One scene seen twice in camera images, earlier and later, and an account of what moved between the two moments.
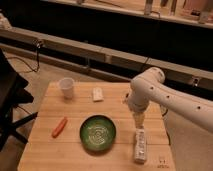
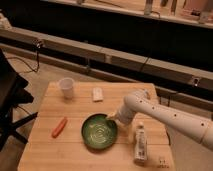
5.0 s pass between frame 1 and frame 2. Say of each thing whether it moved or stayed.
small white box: stayed
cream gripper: moved
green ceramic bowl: stayed
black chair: stayed
